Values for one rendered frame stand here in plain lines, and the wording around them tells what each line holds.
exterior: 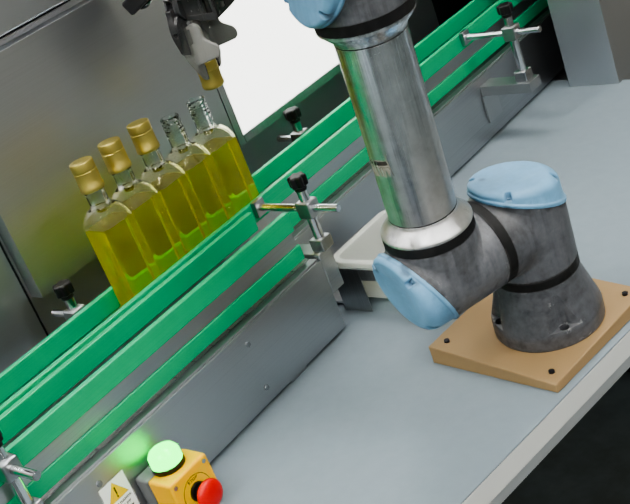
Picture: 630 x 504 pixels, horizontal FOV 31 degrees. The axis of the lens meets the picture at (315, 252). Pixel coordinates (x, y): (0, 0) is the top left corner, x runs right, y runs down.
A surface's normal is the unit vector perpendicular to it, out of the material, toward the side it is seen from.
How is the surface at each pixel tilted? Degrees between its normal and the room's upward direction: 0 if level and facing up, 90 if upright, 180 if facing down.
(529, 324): 76
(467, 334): 5
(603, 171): 0
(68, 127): 90
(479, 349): 5
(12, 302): 90
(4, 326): 90
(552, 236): 94
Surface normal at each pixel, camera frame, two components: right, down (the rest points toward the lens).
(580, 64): -0.58, 0.53
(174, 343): 0.74, 0.04
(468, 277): 0.52, 0.31
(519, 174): -0.20, -0.88
